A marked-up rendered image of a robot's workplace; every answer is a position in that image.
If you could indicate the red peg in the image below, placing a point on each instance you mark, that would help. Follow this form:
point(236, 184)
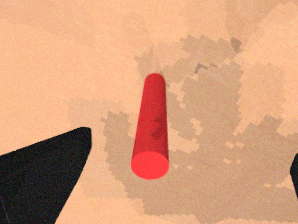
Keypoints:
point(150, 158)

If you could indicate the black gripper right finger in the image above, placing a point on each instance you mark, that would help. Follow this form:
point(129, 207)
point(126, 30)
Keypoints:
point(294, 173)

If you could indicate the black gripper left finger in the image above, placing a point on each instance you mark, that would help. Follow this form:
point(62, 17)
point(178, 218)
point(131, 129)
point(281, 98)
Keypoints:
point(36, 181)

